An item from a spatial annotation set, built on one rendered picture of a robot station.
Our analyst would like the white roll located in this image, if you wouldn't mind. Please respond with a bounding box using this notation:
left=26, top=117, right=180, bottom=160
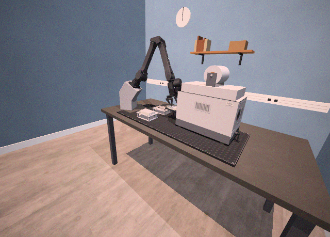
left=204, top=66, right=229, bottom=84

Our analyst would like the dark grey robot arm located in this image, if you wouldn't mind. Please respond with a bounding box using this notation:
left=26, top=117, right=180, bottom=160
left=128, top=36, right=182, bottom=95

